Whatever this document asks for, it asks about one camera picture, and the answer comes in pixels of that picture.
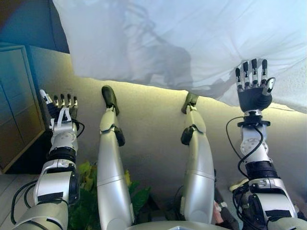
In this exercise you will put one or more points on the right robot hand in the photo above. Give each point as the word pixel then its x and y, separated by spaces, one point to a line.
pixel 251 98

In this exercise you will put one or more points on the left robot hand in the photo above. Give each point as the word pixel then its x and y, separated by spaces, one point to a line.
pixel 60 112

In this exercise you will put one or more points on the white duvet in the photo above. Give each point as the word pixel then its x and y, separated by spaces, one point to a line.
pixel 168 36

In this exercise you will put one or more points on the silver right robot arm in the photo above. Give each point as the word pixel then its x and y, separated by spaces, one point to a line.
pixel 263 185

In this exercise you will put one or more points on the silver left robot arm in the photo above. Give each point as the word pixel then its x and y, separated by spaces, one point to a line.
pixel 60 182

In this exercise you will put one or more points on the wooden nightstand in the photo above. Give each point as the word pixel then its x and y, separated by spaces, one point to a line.
pixel 16 107

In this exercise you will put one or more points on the silver left robot leg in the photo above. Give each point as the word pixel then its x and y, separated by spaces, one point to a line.
pixel 110 172

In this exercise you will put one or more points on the silver robot leg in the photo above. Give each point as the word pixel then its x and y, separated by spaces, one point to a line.
pixel 110 172
pixel 199 167

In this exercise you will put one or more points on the silver right robot leg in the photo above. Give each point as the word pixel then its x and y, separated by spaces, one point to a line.
pixel 199 167

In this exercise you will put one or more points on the green leafy plant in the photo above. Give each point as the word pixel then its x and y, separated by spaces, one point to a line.
pixel 88 203

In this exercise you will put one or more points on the silver robot torso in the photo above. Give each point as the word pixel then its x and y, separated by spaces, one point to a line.
pixel 184 226

